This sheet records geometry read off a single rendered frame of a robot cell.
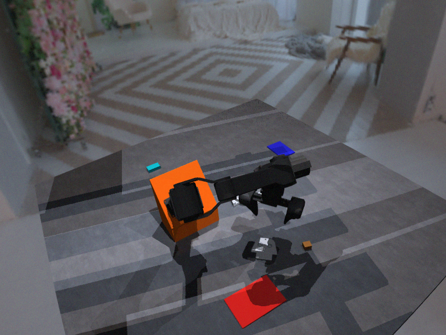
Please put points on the small cyan block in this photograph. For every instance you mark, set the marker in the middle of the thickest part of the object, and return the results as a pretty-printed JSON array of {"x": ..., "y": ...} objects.
[{"x": 153, "y": 167}]

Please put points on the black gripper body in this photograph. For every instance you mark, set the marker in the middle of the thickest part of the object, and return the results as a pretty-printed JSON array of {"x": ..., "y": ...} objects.
[{"x": 294, "y": 206}]

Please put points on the blue flat plate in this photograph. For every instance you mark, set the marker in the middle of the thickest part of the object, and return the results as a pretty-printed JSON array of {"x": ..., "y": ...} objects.
[{"x": 280, "y": 148}]

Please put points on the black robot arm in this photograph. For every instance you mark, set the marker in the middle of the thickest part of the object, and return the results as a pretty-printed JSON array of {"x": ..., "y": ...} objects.
[{"x": 185, "y": 202}]

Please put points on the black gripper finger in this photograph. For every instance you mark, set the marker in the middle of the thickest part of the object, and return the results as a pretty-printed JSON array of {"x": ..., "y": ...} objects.
[
  {"x": 253, "y": 207},
  {"x": 287, "y": 218}
]

